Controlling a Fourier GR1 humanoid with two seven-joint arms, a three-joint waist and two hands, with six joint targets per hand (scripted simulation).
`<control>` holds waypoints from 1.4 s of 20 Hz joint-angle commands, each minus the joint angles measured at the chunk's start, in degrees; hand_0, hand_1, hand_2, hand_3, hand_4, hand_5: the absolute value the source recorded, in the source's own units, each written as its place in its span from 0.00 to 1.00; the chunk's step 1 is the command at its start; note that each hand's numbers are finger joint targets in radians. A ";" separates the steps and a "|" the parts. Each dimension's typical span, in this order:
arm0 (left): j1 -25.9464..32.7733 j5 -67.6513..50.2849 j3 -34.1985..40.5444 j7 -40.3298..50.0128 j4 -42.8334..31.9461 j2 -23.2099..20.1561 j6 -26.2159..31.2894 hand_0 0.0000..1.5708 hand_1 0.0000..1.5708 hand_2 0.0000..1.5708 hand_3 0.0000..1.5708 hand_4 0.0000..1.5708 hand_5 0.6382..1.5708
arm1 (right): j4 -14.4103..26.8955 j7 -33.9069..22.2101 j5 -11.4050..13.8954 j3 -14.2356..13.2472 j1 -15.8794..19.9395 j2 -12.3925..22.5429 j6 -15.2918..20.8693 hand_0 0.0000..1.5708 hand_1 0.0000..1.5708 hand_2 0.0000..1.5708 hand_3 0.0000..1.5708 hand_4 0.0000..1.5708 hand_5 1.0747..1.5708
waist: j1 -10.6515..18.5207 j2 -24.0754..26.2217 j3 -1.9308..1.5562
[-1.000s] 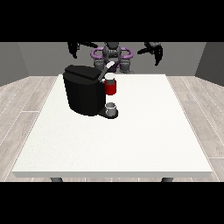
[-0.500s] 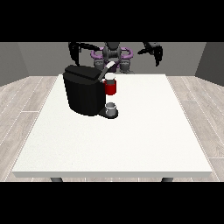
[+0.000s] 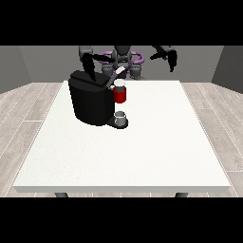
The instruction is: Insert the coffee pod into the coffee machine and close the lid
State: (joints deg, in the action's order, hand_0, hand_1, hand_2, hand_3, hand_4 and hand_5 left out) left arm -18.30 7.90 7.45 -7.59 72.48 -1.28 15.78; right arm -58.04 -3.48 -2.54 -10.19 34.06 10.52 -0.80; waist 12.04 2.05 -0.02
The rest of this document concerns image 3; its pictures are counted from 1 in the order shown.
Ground small grey coffee pod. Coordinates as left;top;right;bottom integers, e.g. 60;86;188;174
113;79;126;93

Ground black coffee machine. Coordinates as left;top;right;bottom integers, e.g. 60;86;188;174
67;69;129;129

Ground red pod holder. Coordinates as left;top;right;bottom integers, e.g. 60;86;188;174
112;85;127;104

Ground small grey cup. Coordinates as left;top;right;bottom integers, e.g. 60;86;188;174
113;110;128;127

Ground pale grey machine lid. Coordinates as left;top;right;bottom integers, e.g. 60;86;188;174
106;65;127;87

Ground grey robot trunk purple rings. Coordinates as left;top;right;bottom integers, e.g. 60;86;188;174
100;46;146;81

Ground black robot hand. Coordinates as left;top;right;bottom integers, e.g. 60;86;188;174
149;46;178;73
81;52;117;83

